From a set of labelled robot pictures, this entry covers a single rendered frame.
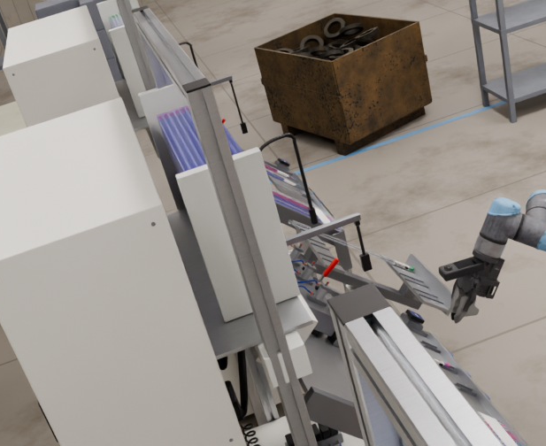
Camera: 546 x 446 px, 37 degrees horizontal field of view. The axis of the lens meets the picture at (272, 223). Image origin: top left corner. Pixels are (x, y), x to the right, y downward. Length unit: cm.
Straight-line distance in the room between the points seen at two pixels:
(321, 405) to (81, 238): 60
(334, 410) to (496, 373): 190
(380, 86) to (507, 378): 269
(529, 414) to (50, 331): 224
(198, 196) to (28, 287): 34
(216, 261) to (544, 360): 222
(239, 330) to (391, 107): 423
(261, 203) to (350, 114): 398
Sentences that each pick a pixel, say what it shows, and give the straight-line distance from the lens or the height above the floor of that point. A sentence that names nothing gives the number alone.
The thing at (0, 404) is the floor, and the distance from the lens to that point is 432.
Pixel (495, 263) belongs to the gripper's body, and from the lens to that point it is 224.
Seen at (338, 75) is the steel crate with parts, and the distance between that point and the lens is 536.
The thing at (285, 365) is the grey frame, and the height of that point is 135.
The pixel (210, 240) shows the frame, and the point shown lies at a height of 157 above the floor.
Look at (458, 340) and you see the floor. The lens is 370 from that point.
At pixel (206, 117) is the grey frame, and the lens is 129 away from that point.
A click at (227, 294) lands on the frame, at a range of 158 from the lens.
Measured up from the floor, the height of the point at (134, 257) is 164.
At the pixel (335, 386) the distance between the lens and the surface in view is 174.
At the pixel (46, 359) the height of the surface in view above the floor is 151.
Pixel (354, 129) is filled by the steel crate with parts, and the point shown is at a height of 20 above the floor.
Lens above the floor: 226
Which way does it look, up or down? 27 degrees down
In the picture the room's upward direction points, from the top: 16 degrees counter-clockwise
